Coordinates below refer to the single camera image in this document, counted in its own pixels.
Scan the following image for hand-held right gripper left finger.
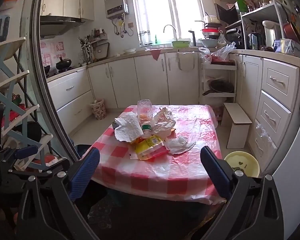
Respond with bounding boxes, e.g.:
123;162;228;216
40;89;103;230
16;147;100;240

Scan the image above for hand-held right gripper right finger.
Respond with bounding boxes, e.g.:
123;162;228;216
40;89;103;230
200;146;285;240

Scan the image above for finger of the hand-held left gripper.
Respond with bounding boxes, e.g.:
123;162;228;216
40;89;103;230
9;158;71;177
0;145;38;161

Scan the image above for clear plastic bottle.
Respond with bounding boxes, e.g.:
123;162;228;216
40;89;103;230
137;99;154;139

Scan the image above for yellow plastic basin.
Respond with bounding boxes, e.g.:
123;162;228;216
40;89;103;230
224;151;260;178

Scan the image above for dark plastic bag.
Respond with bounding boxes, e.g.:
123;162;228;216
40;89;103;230
87;192;130;230

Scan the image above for crumpled white tissue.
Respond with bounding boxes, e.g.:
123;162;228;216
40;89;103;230
165;135;196;155

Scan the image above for white wooden stool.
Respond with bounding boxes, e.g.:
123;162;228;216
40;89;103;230
220;102;252;150

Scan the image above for red checked plastic tablecloth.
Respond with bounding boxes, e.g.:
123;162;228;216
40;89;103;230
81;104;227;204

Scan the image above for red snack packet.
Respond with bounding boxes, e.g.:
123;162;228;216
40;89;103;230
146;148;170;160

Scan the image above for floral waste bag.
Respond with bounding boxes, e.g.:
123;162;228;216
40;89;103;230
90;99;106;120

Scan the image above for white folding shelf rack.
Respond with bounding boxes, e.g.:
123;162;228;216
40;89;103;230
0;37;54;170

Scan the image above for crumpled white paper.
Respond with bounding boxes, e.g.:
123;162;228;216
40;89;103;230
114;112;144;142

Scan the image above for clear plastic sheet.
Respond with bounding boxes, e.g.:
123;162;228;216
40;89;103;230
255;124;277;148

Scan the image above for yellow snack packet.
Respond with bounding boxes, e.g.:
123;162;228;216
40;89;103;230
130;135;169;160

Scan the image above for crumpled silver foil wrapper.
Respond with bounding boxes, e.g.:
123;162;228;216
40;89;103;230
151;107;177;137

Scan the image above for dark frying pan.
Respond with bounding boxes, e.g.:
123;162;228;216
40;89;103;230
202;80;234;96

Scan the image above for white panelled drawer cabinet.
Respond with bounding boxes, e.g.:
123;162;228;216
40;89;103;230
236;52;300;173

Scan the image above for black wok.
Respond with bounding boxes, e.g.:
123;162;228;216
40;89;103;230
56;57;72;70

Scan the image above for white corner shelf rack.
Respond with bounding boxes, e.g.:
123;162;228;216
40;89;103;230
199;61;238;105

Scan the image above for white door base cabinets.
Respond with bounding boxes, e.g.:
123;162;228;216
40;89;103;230
87;51;200;109

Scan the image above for white red plastic bag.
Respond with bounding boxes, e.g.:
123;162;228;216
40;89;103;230
198;47;212;64

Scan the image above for clear plastic bag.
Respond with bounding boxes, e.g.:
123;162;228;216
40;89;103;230
211;42;237;60

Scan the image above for range hood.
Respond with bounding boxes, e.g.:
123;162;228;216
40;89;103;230
39;16;85;37

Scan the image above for large white bowl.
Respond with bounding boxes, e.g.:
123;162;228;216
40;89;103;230
201;39;219;48

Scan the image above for pink cloth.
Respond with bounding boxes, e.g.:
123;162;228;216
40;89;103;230
150;49;162;62

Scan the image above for green basin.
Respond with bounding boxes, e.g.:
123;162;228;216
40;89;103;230
171;39;191;48

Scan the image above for black water tap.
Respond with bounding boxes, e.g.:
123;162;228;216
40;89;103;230
188;30;197;47

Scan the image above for red basin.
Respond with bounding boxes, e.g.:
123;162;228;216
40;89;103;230
202;28;220;37

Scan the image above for chrome kitchen faucet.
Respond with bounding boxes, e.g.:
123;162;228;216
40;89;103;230
163;24;178;42

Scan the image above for white electric kettle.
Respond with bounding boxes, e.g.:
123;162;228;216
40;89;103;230
262;20;282;48

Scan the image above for white upper cabinets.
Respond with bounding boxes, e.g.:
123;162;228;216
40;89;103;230
40;0;95;20

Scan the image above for white saucepan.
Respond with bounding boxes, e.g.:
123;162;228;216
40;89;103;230
195;15;220;23

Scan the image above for black microwave oven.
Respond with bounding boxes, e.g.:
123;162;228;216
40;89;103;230
214;2;243;27

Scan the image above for red frying pan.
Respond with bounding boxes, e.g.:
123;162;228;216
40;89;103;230
283;21;300;44

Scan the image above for white metal storage rack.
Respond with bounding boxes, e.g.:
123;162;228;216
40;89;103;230
240;0;290;50

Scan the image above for kitchen window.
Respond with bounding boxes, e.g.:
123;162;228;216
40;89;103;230
130;0;210;47

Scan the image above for silver gas water heater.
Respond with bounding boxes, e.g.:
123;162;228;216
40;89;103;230
104;0;129;19

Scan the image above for metal sliding door frame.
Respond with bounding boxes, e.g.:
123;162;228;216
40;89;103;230
20;0;80;162

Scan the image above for wall utensil rack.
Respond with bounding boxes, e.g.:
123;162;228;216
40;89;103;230
77;29;109;63

